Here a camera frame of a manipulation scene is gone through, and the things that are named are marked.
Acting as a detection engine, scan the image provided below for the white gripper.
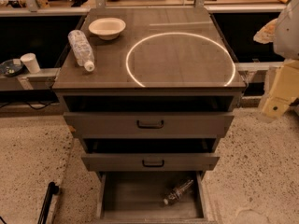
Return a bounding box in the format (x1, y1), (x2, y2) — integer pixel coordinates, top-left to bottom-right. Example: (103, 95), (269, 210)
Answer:
(258, 60), (299, 122)

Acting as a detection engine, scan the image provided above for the clear bottle with red label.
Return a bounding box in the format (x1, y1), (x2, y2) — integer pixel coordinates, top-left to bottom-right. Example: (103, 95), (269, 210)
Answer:
(163, 178), (194, 205)

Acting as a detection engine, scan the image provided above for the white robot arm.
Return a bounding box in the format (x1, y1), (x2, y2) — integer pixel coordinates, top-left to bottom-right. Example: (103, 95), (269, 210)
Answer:
(258, 0), (299, 122)

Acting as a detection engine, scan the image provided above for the grey drawer cabinet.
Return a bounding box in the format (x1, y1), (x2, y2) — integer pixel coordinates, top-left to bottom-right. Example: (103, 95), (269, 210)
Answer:
(51, 7), (248, 224)

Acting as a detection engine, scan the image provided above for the grey bottom drawer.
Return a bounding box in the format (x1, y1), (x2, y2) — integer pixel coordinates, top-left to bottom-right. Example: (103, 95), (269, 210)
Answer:
(98, 171), (208, 224)

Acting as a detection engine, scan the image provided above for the grey drawer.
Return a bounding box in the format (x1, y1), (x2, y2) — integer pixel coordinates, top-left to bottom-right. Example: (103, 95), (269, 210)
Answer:
(64, 95), (234, 138)
(82, 139), (219, 172)
(98, 171), (208, 224)

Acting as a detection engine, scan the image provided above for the grey middle drawer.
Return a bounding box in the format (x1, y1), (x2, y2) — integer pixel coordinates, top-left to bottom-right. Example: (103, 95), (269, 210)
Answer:
(82, 139), (219, 172)

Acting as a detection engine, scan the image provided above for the grey top drawer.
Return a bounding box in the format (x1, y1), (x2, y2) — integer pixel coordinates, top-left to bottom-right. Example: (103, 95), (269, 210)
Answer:
(64, 95), (234, 138)

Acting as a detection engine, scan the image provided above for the clear bottle with white cap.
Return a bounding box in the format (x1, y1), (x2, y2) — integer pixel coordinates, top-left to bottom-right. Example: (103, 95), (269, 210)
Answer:
(68, 30), (95, 72)

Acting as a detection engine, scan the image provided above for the white paper bowl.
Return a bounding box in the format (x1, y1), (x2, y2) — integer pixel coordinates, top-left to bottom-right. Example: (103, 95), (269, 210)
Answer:
(89, 18), (126, 40)

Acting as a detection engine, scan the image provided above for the black floor bar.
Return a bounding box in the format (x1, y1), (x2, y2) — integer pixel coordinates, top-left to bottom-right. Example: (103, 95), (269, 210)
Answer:
(37, 182), (60, 224)

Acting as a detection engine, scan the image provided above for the white paper cup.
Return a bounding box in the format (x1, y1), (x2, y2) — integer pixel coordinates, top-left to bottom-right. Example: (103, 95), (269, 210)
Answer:
(21, 53), (40, 74)

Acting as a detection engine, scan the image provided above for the dark round plate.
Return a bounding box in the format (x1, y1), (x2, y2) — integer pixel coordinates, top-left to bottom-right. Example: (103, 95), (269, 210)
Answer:
(0, 59), (24, 77)

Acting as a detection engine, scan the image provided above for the black cable on floor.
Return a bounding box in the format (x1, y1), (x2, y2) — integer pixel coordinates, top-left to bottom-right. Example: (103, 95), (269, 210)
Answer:
(0, 100), (60, 111)

